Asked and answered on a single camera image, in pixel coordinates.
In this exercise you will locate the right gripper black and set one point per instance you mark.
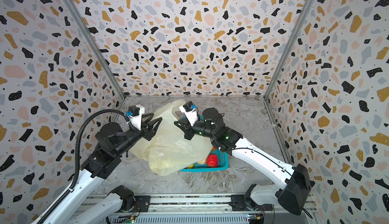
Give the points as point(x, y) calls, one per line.
point(188, 129)

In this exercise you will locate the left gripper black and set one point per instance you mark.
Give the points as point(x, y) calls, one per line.
point(149, 131)

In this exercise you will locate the pale yellow plastic bag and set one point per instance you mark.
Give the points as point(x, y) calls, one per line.
point(168, 151)

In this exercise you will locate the beige round fruit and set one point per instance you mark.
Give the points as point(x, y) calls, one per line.
point(202, 162)

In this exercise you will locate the red fruit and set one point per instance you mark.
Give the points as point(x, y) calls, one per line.
point(212, 161)

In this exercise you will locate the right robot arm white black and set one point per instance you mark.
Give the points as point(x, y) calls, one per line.
point(291, 185)

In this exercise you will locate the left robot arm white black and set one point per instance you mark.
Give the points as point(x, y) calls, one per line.
point(113, 142)

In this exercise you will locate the teal plastic basket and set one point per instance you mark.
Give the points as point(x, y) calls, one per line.
point(220, 163)

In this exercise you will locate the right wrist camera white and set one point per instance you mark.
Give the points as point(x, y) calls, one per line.
point(190, 111)

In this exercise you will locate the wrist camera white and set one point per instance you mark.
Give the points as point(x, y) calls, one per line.
point(133, 116)
point(190, 111)

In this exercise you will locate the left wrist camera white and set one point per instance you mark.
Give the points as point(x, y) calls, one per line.
point(133, 116)

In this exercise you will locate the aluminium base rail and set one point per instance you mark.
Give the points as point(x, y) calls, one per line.
point(224, 208)

